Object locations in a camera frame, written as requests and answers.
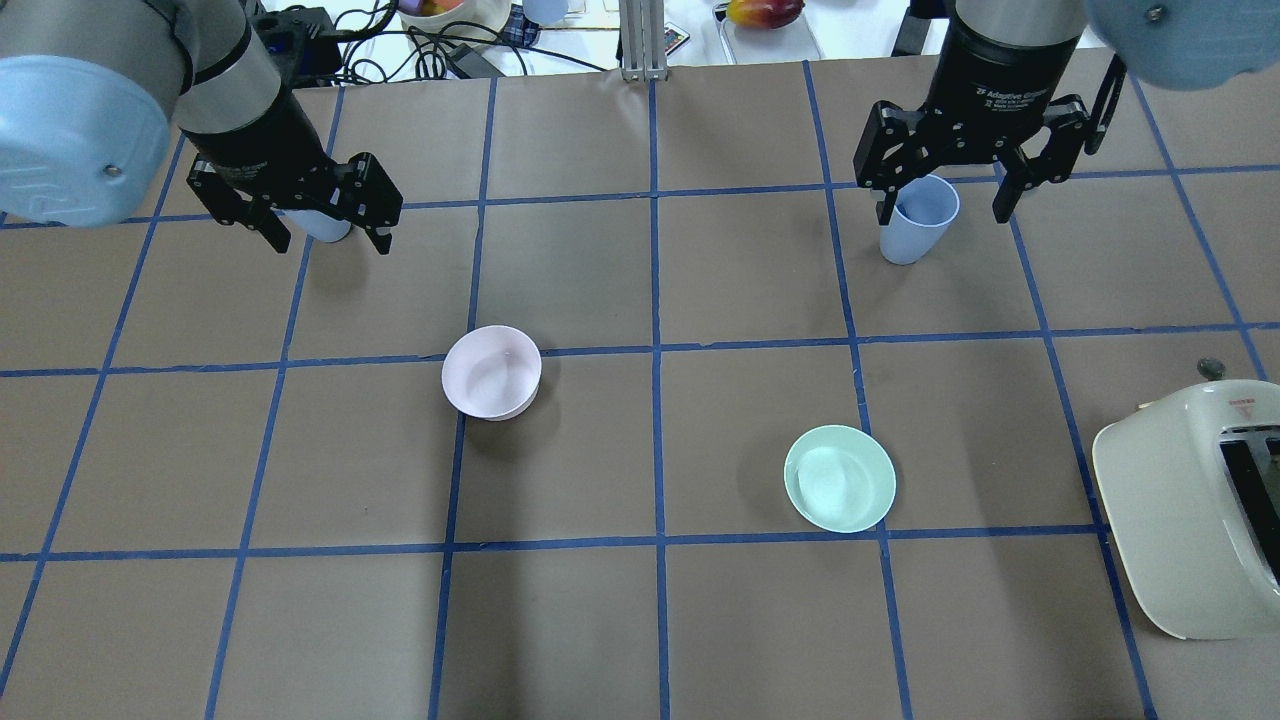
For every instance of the cream toaster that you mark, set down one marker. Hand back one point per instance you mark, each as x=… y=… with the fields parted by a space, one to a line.
x=1189 y=484

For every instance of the red yellow mango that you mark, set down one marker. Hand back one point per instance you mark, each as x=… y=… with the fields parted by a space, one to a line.
x=763 y=14

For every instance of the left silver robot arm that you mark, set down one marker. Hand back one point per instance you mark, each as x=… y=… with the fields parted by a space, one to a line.
x=92 y=90

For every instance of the mint green bowl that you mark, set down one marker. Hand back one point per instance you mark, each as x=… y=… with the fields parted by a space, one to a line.
x=840 y=479

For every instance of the pink bowl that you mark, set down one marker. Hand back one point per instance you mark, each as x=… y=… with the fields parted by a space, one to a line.
x=492 y=373

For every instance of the light blue cup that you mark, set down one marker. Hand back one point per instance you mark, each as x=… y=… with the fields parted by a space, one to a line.
x=319 y=225
x=923 y=211

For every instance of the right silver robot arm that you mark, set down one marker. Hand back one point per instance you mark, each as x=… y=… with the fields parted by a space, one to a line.
x=1177 y=45

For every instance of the bowl of coloured blocks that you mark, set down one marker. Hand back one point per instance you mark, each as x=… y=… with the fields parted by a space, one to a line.
x=477 y=20

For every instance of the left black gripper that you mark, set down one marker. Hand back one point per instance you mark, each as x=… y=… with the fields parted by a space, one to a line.
x=262 y=137

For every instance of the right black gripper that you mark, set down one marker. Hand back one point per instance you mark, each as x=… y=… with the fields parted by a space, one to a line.
x=985 y=75

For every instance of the aluminium frame post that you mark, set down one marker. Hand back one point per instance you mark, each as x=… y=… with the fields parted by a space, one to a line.
x=643 y=40

